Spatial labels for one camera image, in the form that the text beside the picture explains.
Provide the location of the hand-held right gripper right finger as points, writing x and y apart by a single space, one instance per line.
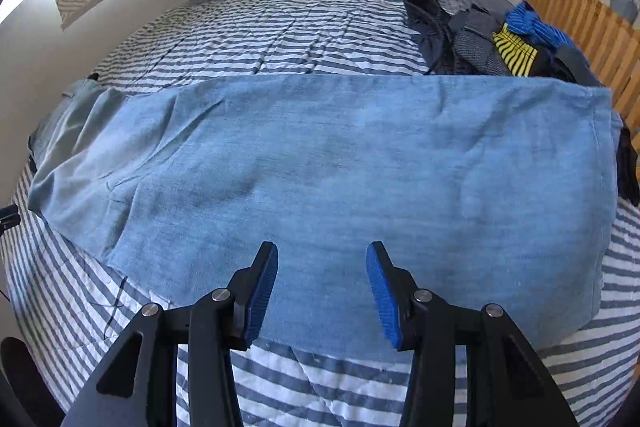
380 299

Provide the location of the wooden slatted headboard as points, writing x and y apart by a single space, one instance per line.
570 12

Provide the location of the bright blue garment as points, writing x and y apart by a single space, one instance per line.
535 24

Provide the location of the yellow striped black garment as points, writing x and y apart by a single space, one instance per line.
517 52

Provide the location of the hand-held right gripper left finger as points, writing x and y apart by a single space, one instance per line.
262 297

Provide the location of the grey dotted garment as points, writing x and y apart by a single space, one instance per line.
472 47

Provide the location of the blue white striped quilt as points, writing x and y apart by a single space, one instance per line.
250 37

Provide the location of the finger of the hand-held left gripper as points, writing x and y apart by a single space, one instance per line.
7 217

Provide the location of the light blue denim pants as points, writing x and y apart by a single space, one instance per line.
325 167

